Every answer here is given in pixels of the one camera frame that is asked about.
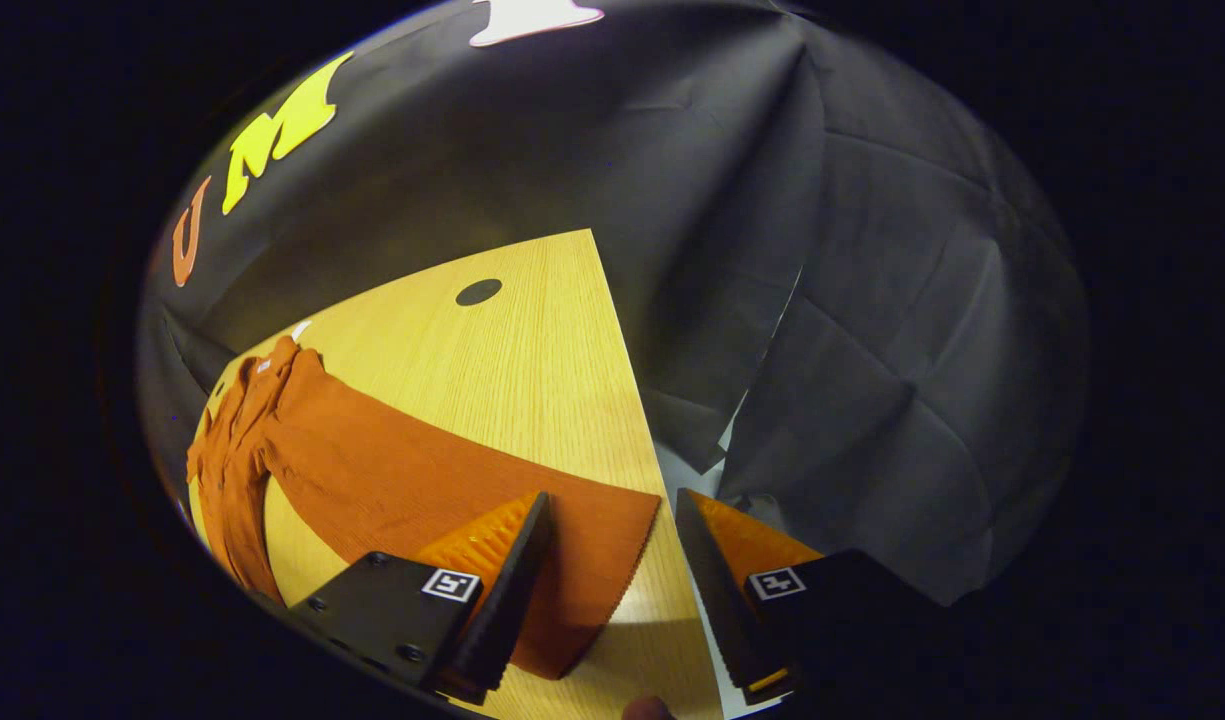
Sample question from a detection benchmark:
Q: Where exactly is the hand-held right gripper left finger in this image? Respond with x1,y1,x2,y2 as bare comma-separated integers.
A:
287,490,555,706

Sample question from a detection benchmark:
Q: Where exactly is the orange ribbed cardigan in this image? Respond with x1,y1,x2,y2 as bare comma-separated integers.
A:
185,320,665,681

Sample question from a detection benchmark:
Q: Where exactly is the black backdrop cloth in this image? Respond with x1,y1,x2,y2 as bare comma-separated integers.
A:
137,0,1091,611

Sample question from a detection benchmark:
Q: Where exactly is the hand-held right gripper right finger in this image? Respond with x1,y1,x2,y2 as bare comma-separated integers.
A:
674,487,953,706

